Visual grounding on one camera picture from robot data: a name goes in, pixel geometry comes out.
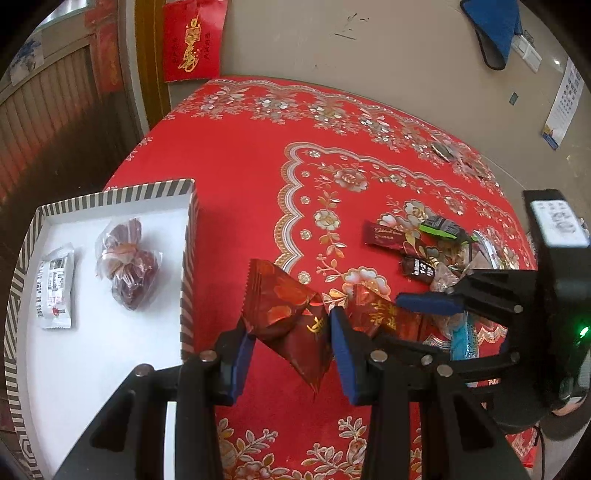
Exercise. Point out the red gold-print snack packet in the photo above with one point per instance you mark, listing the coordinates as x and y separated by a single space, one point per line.
383 314

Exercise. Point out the brown wooden door frame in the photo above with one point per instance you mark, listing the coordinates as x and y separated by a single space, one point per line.
150 60

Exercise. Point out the green and black snack packet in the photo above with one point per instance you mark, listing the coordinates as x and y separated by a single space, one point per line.
443 227

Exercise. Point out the white snack packet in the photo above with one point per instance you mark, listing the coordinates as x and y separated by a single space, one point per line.
55 288

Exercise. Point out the wall calendar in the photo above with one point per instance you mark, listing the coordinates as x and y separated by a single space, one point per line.
563 104

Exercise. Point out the clear bag of red dates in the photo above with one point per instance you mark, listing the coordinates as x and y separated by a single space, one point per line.
127 265

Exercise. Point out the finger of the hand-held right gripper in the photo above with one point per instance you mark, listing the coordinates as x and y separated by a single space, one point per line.
429 303
480 369

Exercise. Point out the blue white sticker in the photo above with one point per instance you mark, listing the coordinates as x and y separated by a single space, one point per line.
27 60

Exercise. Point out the white wall socket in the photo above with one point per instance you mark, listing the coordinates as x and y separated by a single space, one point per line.
526 50

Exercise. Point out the dark red stick packet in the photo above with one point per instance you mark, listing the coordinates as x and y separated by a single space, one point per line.
383 234

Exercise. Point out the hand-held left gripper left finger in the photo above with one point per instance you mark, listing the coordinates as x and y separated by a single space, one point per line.
240 364

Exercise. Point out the wooden slatted panel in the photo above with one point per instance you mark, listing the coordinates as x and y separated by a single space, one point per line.
55 129

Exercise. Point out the clear biscuit packet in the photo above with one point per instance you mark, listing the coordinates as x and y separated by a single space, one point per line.
445 279

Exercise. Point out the red paper couplet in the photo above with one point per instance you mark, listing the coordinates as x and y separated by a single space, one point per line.
105 46

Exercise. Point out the small dark packet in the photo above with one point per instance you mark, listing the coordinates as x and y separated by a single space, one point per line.
473 167

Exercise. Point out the red floral tablecloth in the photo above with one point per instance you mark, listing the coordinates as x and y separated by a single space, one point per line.
258 184

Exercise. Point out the red gold-print paper bag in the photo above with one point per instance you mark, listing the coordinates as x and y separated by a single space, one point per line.
191 41

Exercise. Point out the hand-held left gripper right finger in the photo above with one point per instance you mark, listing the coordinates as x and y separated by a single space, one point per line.
346 364

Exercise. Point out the blue snack packet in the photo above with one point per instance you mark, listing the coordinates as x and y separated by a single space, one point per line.
463 341

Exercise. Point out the striped shallow cardboard box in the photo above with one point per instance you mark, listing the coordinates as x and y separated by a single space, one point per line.
92 369

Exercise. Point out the red floral snack packet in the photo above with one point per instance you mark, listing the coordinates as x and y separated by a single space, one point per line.
286 300

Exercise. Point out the black stick packet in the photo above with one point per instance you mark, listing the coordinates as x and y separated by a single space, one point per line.
418 269

